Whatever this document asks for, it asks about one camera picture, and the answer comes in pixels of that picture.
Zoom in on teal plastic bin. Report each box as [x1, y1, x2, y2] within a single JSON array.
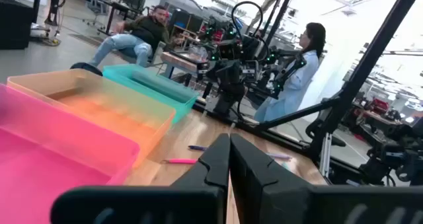
[[102, 64, 200, 124]]

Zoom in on black stand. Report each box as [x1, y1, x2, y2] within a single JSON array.
[[42, 0, 67, 46]]

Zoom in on pink pencil orange eraser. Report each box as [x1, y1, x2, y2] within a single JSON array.
[[161, 158, 198, 165]]

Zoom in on black aluminium rig frame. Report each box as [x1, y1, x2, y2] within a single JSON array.
[[193, 0, 423, 162]]

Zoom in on lilac pen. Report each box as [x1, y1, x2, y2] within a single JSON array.
[[266, 153, 293, 161]]

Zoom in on black cabinet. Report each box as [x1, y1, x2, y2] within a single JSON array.
[[0, 0, 34, 50]]

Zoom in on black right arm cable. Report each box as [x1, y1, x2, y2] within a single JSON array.
[[230, 0, 264, 42]]

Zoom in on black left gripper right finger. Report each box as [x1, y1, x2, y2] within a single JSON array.
[[229, 133, 423, 224]]

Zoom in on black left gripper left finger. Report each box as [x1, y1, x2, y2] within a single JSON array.
[[50, 133, 231, 224]]

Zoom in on red box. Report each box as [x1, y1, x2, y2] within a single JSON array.
[[369, 97, 391, 115]]

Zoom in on person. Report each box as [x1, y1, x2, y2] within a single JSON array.
[[253, 22, 327, 123], [88, 5, 174, 68]]

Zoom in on pink plastic bin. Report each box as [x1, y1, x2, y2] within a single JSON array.
[[0, 83, 141, 224]]

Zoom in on wooden background table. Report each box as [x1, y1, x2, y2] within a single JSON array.
[[160, 51, 201, 79]]

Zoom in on orange plastic bin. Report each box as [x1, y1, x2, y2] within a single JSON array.
[[6, 68, 176, 168]]

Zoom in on black background desk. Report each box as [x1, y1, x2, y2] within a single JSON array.
[[98, 0, 146, 36]]

